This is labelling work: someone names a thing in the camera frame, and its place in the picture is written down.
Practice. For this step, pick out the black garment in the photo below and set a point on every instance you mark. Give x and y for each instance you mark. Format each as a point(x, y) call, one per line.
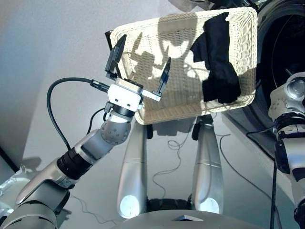
point(219, 78)

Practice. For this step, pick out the pale woven basket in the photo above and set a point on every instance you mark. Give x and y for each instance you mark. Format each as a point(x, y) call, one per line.
point(181, 100)

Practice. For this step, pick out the pale washing machine plinth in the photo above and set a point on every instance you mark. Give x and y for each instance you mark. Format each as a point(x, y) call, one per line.
point(250, 148)

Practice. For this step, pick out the grey washing machine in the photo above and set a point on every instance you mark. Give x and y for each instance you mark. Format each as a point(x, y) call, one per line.
point(281, 47)

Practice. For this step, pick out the black robot foot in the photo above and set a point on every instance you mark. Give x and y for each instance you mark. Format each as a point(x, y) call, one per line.
point(195, 128)
point(149, 131)

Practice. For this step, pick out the black robot waist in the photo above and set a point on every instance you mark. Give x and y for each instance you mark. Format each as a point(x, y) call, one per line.
point(169, 204)

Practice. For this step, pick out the silver robot torso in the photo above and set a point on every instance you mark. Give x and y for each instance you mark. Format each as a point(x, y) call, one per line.
point(186, 223)

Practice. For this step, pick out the white plastic floor object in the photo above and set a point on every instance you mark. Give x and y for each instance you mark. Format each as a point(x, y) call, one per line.
point(9, 188)

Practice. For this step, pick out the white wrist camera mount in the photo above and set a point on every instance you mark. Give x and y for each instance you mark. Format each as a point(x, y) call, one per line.
point(121, 97)

